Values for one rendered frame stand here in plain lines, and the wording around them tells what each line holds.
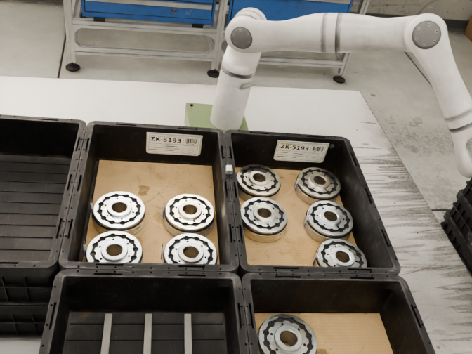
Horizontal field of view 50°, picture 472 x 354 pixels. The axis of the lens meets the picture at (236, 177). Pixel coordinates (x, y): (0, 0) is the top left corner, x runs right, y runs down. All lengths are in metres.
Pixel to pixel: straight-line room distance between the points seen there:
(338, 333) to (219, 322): 0.22
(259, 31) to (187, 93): 0.50
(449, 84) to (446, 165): 1.79
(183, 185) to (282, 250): 0.27
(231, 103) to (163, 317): 0.66
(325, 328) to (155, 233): 0.38
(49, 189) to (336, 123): 0.95
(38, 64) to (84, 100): 1.58
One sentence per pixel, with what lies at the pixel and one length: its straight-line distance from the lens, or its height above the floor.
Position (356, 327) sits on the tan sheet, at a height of 0.83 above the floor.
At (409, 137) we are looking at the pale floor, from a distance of 3.08.
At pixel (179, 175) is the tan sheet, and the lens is 1.16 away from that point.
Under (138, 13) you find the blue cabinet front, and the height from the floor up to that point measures 0.36.
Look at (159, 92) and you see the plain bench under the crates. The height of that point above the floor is 0.70.
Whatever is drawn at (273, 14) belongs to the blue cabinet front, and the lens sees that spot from 3.04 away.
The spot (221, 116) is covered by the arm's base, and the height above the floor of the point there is 0.81.
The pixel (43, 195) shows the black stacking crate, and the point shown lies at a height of 0.83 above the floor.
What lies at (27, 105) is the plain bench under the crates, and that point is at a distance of 1.61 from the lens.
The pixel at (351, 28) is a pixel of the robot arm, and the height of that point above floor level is 1.14.
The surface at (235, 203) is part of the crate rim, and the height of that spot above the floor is 0.93.
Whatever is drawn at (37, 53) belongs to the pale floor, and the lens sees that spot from 3.28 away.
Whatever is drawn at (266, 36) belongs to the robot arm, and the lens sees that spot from 1.25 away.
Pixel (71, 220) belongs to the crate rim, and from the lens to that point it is 0.93.
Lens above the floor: 1.61
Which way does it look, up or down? 42 degrees down
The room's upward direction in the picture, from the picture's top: 11 degrees clockwise
